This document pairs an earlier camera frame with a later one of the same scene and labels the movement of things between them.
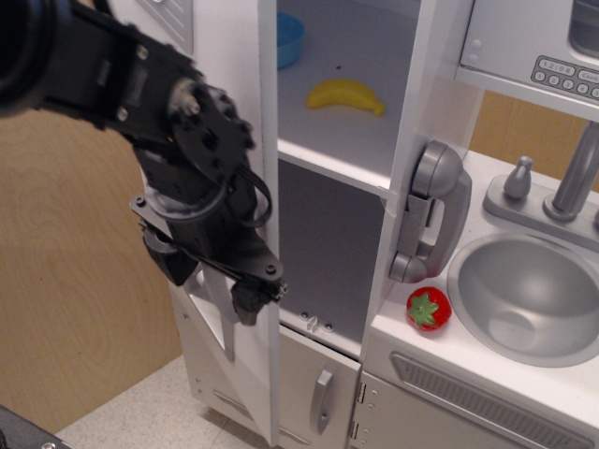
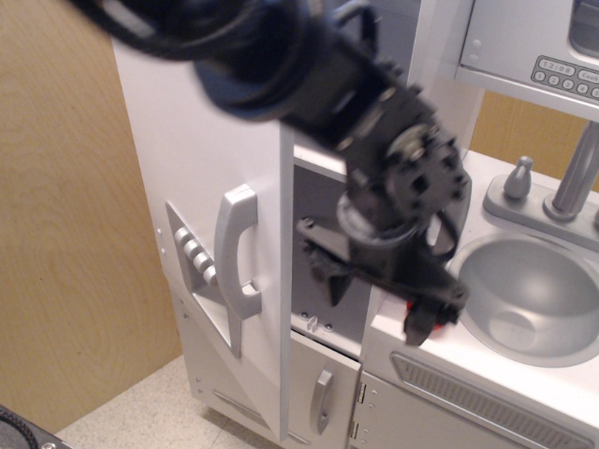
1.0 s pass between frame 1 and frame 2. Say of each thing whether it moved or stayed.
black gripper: moved
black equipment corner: stayed
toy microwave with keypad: stayed
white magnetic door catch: stayed
